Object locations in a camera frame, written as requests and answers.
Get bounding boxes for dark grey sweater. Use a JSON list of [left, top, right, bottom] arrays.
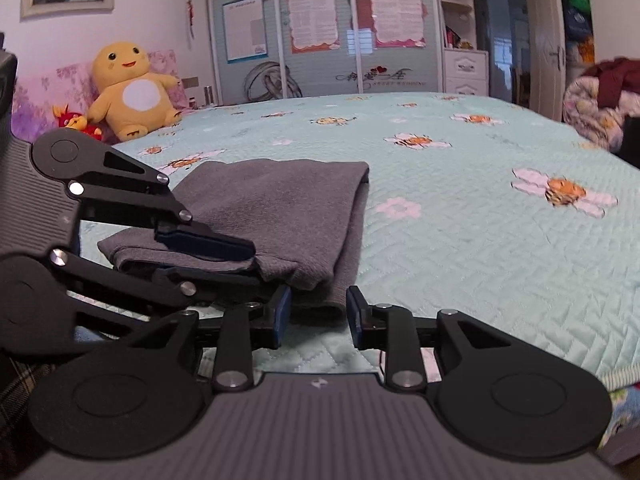
[[98, 159, 369, 324]]

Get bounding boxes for red plush toy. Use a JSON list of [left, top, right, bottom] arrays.
[[52, 104, 103, 142]]

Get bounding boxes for yellow plush toy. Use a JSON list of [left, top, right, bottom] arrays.
[[86, 41, 181, 142]]

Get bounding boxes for teal quilted bee bedspread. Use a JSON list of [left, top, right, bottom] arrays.
[[122, 92, 639, 390]]

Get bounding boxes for blue framed poster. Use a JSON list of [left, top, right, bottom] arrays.
[[222, 0, 268, 64]]

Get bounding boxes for grey sliding door wardrobe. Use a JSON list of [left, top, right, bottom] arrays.
[[207, 0, 442, 104]]

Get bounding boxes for orange framed poster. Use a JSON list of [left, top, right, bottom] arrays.
[[286, 0, 340, 54]]

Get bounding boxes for white drawer cabinet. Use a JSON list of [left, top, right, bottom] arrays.
[[444, 49, 489, 96]]

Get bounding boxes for rolled floral quilt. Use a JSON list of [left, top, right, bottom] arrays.
[[563, 77, 625, 153]]

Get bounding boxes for white room door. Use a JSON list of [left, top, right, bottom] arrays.
[[526, 0, 566, 122]]

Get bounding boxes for pink framed poster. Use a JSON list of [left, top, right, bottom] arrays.
[[370, 0, 425, 48]]

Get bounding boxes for dark red jacket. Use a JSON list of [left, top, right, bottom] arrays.
[[582, 58, 640, 108]]

